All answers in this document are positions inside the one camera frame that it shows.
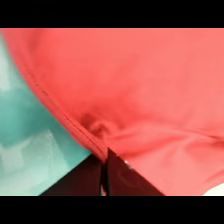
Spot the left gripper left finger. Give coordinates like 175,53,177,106
40,153,104,197

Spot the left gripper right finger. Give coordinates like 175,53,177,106
105,147,166,197

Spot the red T-shirt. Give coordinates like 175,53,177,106
0,28,224,197

